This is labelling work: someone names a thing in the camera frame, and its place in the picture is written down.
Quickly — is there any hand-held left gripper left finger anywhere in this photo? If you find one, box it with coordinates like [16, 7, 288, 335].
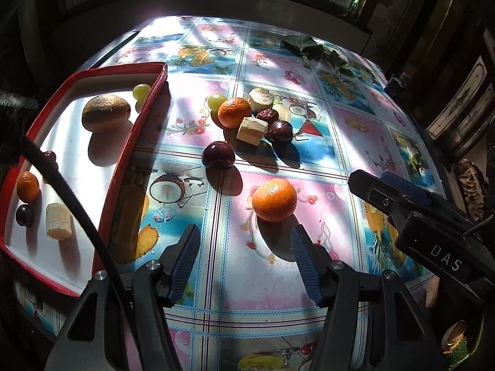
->
[44, 223, 202, 371]

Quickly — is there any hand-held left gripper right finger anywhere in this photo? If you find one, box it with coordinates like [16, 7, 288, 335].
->
[290, 224, 439, 371]

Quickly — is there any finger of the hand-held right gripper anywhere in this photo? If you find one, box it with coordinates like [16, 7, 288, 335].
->
[379, 172, 434, 207]
[347, 169, 426, 225]

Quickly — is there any orange mandarin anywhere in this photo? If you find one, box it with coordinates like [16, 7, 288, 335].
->
[16, 171, 40, 203]
[251, 178, 298, 223]
[217, 97, 253, 129]

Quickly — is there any dark purple plum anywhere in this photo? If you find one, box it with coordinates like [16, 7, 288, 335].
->
[15, 204, 35, 228]
[268, 120, 294, 143]
[201, 141, 236, 170]

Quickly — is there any pale banana chunk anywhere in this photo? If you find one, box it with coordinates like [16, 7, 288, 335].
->
[45, 202, 75, 240]

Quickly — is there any pale sugarcane piece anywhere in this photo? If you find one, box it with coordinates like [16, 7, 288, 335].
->
[236, 117, 269, 147]
[248, 87, 274, 113]

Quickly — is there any red tray with white inside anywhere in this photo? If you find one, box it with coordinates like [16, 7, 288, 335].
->
[0, 62, 168, 298]

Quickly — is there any brown kiwi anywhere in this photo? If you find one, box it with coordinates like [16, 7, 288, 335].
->
[81, 95, 131, 133]

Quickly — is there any person's right hand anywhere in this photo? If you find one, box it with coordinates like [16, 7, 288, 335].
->
[425, 276, 439, 310]

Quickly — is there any fruit print tablecloth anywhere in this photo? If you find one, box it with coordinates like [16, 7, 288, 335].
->
[15, 15, 447, 371]

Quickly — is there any patterned brown cloth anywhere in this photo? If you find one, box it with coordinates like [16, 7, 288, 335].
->
[452, 158, 490, 223]

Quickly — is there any bunch of green leaves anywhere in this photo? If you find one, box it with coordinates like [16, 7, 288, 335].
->
[280, 34, 356, 78]

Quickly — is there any black cable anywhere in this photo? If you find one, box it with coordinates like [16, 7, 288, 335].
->
[0, 89, 134, 310]

